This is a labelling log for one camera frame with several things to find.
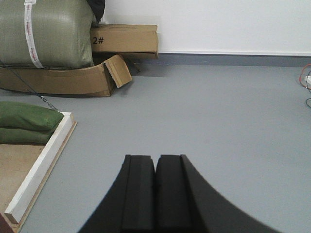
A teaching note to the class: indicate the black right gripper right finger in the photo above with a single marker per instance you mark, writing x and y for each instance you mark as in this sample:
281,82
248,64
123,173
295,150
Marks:
187,203

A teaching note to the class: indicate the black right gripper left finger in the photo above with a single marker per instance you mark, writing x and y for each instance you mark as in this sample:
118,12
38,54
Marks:
128,206

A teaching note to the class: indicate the brown wooden door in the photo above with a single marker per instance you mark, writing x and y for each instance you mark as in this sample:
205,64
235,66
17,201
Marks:
4,226

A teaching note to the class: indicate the white wooden edge batten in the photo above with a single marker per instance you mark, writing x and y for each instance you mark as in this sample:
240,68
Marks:
41,165

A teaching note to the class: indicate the lower green sandbag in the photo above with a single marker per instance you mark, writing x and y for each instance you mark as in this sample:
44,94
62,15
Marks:
22,136

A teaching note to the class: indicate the green sandbag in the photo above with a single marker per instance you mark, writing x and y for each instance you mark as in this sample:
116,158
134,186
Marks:
22,136
29,117

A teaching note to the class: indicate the plywood base board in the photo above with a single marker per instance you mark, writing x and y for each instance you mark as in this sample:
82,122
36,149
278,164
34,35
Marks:
22,170

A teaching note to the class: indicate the open flat cardboard box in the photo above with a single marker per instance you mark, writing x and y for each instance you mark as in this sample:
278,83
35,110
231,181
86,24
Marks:
96,81

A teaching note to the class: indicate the upper green sandbag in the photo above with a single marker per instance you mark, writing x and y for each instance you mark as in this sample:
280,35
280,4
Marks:
29,117

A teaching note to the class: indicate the long cardboard box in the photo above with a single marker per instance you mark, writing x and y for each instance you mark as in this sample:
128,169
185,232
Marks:
132,41

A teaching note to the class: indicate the olive woven sack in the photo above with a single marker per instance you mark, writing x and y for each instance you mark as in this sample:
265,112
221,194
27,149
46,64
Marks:
46,33

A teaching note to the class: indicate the black jacket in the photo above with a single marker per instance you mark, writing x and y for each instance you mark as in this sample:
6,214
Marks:
98,7

